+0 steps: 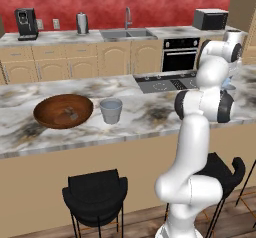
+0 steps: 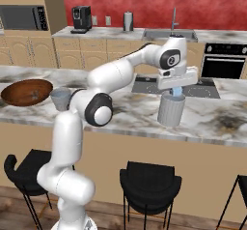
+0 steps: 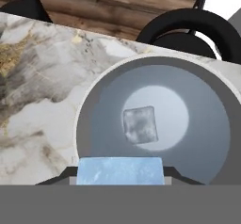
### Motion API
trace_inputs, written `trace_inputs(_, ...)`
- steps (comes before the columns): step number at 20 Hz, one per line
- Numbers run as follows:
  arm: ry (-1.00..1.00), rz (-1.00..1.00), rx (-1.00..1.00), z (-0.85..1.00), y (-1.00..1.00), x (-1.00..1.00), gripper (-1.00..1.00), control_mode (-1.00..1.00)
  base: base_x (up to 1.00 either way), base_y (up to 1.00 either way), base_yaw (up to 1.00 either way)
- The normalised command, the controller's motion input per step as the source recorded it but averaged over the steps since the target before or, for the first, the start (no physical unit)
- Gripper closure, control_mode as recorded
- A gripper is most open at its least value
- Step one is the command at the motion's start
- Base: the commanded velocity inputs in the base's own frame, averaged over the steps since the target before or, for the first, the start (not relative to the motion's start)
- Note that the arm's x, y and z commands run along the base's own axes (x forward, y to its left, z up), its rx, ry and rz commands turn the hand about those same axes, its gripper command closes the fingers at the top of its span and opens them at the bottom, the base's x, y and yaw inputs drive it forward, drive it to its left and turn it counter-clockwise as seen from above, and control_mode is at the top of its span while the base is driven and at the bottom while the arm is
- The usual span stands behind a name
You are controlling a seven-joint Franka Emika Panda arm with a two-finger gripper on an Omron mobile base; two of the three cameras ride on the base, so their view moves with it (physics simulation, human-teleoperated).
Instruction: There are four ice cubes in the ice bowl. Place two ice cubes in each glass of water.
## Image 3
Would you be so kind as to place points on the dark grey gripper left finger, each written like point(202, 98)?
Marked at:
point(67, 175)

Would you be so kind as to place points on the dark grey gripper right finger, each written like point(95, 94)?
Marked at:
point(173, 175)

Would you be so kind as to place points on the pale blue ice cube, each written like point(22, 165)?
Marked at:
point(120, 170)

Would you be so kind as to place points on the grey water glass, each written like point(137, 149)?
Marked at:
point(157, 121)

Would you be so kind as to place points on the grey ice cube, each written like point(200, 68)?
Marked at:
point(140, 124)

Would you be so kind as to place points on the black bar stool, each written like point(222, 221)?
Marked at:
point(191, 33)
point(23, 5)

